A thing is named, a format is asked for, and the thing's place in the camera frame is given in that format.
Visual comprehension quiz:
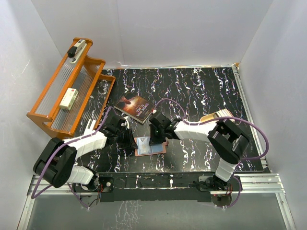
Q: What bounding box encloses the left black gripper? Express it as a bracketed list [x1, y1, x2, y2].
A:
[116, 126, 138, 149]

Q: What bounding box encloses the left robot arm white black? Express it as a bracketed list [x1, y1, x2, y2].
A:
[33, 115, 138, 191]

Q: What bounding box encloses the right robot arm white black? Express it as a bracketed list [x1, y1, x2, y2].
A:
[149, 112, 250, 190]

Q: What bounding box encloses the stack of credit cards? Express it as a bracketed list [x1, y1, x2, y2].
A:
[214, 109, 233, 118]

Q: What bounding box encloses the dark paperback book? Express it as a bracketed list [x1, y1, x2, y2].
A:
[114, 92, 154, 124]

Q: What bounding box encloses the orange wooden shelf rack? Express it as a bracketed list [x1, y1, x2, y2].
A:
[27, 37, 116, 139]

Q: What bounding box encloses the beige oval tray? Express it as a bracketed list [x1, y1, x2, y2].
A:
[199, 110, 231, 124]

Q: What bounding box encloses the small white green box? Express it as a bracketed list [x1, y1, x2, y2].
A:
[59, 88, 78, 110]

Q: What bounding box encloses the black white stapler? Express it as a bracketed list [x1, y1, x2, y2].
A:
[67, 39, 87, 64]

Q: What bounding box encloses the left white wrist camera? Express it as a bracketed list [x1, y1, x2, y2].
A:
[121, 120, 130, 129]

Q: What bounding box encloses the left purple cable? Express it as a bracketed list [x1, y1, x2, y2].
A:
[30, 106, 118, 209]

